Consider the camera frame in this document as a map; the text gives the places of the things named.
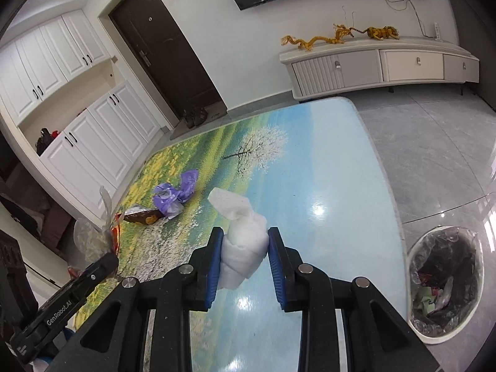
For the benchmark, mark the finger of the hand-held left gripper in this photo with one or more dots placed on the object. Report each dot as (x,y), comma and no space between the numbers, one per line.
(99,273)

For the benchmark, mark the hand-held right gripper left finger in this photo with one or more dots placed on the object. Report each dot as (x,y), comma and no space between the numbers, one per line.
(215,271)

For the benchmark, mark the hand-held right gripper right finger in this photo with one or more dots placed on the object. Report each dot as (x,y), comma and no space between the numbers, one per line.
(275,271)

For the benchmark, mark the clear plastic wrapper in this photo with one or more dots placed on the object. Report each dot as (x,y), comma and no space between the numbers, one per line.
(91,236)

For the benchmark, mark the red white snack wrapper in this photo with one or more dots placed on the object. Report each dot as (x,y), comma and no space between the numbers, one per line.
(116,236)

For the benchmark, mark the white tissue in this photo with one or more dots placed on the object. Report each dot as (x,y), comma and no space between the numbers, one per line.
(244,240)

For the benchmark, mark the white bin with black bag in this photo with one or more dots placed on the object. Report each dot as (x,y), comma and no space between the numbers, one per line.
(461,263)

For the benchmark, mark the blue plastic item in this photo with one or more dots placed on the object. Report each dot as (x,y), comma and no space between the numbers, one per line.
(69,334)

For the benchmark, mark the dark wooden chair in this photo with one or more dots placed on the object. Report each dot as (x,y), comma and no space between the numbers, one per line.
(15,271)

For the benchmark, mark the brown silver snack wrapper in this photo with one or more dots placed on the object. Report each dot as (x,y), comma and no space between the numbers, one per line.
(143,216)

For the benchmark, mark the purple plastic wrapper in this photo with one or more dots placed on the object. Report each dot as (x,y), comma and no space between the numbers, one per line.
(170,197)

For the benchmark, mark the landscape print table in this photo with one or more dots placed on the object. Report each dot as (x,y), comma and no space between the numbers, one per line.
(317,170)

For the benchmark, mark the white built-in cabinet unit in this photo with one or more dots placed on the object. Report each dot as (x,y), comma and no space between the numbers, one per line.
(97,131)

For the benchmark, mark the dark bag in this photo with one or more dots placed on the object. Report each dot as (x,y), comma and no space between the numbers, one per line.
(43,141)

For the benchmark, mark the red cloth item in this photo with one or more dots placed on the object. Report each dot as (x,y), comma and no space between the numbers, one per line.
(56,135)

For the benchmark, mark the pair of dark shoes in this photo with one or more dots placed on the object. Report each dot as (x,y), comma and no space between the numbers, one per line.
(194,117)

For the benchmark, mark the white television cabinet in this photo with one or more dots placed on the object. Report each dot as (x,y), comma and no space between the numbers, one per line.
(356,66)

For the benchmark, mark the dark brown door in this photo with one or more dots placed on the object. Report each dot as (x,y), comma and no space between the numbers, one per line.
(166,50)

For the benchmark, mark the golden dragon figurine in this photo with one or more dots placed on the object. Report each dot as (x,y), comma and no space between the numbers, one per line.
(317,40)

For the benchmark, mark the golden tiger figurine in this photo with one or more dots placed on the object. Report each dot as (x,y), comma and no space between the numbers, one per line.
(381,33)

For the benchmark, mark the white power strip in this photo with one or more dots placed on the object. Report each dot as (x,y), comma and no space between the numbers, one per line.
(437,31)

